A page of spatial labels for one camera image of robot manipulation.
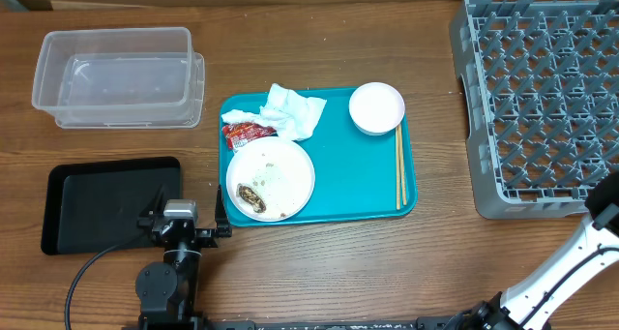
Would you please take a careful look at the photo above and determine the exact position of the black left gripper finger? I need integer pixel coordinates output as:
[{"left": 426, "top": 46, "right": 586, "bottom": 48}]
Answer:
[
  {"left": 145, "top": 185, "right": 166, "bottom": 218},
  {"left": 215, "top": 185, "right": 231, "bottom": 237}
]

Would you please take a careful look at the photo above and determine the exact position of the white bowl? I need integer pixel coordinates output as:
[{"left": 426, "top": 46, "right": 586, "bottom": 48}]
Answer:
[{"left": 348, "top": 82, "right": 405, "bottom": 135}]

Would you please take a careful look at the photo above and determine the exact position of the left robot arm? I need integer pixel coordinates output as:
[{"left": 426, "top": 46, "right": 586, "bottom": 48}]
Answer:
[{"left": 135, "top": 187, "right": 232, "bottom": 329}]

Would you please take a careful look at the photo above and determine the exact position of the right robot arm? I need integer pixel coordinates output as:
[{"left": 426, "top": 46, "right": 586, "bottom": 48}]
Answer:
[{"left": 445, "top": 172, "right": 618, "bottom": 330}]

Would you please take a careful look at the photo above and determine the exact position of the grey dishwasher rack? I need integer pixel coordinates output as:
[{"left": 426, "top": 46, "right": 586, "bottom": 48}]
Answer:
[{"left": 449, "top": 0, "right": 618, "bottom": 220}]

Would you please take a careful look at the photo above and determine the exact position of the brown food scrap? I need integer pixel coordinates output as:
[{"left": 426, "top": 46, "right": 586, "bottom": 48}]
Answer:
[{"left": 237, "top": 184, "right": 266, "bottom": 214}]

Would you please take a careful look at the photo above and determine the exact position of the black plastic tray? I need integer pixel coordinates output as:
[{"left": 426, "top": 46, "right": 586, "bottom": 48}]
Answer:
[{"left": 41, "top": 157, "right": 182, "bottom": 255}]

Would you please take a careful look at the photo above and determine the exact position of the white dinner plate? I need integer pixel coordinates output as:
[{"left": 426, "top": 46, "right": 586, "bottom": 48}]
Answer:
[{"left": 225, "top": 136, "right": 315, "bottom": 224}]

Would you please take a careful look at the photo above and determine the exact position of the red ketchup packet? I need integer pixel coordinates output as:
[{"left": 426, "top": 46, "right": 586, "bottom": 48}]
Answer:
[{"left": 221, "top": 122, "right": 277, "bottom": 151}]

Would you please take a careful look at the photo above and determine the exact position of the crumpled white napkin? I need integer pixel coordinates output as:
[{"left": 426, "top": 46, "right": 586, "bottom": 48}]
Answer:
[{"left": 221, "top": 83, "right": 327, "bottom": 141}]

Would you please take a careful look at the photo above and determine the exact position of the clear plastic bin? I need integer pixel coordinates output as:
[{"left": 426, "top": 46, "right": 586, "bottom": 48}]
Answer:
[{"left": 31, "top": 27, "right": 206, "bottom": 129}]

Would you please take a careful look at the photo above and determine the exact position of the teal serving tray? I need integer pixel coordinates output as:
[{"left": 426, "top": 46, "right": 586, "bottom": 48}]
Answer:
[{"left": 220, "top": 88, "right": 418, "bottom": 227}]

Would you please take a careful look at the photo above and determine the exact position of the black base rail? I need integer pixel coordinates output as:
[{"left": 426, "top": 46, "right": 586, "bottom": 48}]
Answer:
[{"left": 204, "top": 315, "right": 451, "bottom": 330}]

